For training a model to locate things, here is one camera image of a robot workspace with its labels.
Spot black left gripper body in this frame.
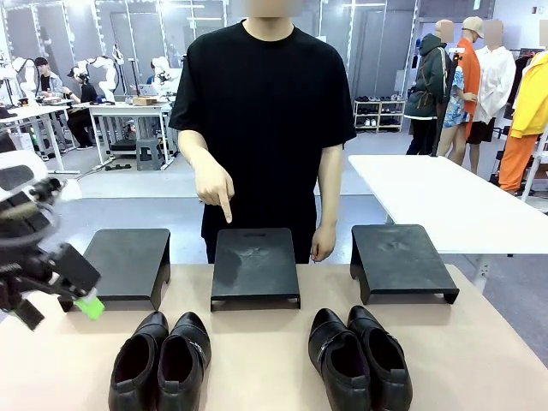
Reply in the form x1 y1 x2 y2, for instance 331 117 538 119
0 177 63 301

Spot black shoe purple lining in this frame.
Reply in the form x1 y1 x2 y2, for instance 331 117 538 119
307 307 372 411
346 304 414 411

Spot person's right forearm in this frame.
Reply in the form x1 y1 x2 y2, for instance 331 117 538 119
177 128 226 172

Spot person's left forearm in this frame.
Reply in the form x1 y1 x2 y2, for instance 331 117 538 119
319 143 344 226

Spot black shoe stand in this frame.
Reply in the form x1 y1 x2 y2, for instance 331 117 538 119
349 223 461 306
209 228 301 313
57 229 171 313

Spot seated person in black cap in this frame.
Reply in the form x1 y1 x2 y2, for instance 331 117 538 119
64 66 100 151

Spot seated person in grey jacket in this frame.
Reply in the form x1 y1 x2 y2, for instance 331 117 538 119
33 57 65 104

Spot person in black t-shirt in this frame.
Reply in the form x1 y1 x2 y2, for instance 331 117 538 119
169 16 359 265

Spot person's right hand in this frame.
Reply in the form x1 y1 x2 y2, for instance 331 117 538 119
195 164 235 224

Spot person's left hand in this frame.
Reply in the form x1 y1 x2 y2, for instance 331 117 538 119
310 222 338 262

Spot black shoe maroon lining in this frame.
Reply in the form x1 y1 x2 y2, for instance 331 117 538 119
157 311 212 411
108 311 170 411

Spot white office desk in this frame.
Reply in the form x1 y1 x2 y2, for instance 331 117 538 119
87 101 175 169
0 100 80 175

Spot grey step stool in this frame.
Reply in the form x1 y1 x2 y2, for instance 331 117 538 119
135 144 166 172

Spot white shoe rack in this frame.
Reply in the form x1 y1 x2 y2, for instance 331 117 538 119
353 98 406 133

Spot white folding table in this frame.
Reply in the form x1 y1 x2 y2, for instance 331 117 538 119
347 153 548 296

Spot dark green jacket mannequin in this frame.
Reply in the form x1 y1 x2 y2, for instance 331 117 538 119
404 20 456 156

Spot black tripod pole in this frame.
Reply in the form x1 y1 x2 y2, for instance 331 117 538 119
430 47 467 158

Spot blue floral shirt mannequin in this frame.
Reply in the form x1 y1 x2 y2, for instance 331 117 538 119
440 66 477 158

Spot orange shirt mannequin with cap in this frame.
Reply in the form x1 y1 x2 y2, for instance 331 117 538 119
453 16 485 175

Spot white shirt mannequin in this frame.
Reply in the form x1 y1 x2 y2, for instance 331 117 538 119
466 19 518 175

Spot dark hanging garments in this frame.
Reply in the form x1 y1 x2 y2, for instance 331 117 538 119
504 53 534 121

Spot yellow hoodie orange pants mannequin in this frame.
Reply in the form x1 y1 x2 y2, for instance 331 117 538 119
498 51 548 194

